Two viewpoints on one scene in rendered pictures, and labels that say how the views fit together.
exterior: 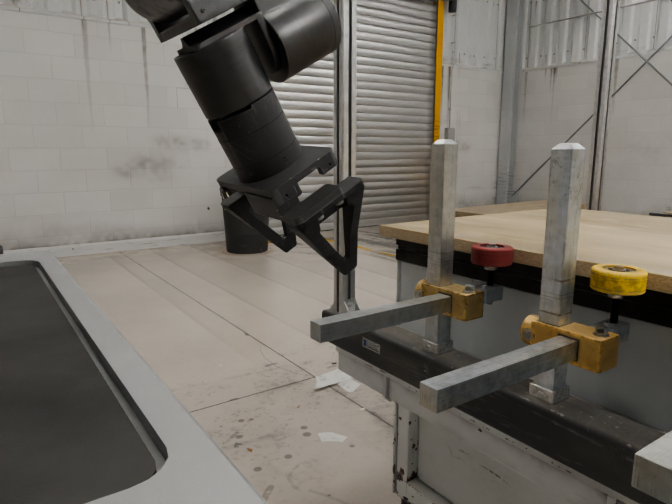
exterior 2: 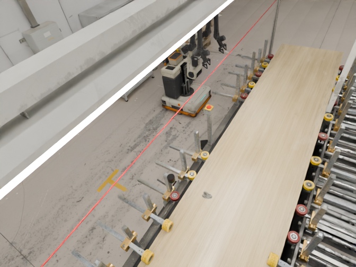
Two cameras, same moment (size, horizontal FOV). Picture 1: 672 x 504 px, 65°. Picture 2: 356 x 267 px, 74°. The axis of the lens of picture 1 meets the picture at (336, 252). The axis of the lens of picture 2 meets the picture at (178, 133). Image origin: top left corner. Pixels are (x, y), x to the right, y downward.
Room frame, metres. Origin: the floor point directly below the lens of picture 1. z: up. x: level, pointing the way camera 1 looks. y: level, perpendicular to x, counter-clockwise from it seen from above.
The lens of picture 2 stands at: (-1.21, -2.72, 2.66)
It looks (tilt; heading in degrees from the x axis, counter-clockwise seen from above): 45 degrees down; 74
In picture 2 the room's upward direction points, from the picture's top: 10 degrees counter-clockwise
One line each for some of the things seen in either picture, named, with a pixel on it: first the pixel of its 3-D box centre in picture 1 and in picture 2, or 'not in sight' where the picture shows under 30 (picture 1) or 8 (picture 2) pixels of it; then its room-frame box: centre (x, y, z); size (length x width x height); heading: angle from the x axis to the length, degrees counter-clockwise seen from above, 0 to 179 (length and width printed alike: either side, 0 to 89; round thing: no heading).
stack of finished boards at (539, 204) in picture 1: (517, 212); not in sight; (7.63, -2.63, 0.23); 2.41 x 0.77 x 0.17; 126
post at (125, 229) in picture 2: not in sight; (133, 240); (-1.46, -1.91, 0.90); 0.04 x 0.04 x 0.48; 35
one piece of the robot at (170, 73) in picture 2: not in sight; (179, 74); (-0.10, 0.45, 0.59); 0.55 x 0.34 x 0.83; 35
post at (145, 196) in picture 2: not in sight; (151, 210); (-1.26, -1.77, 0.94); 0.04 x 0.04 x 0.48; 35
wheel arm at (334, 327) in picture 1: (417, 309); (256, 59); (0.92, -0.15, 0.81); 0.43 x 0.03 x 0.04; 125
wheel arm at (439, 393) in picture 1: (538, 359); (250, 68); (0.71, -0.29, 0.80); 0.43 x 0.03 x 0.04; 125
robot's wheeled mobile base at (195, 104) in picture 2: not in sight; (186, 97); (-0.05, 0.38, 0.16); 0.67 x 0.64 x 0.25; 125
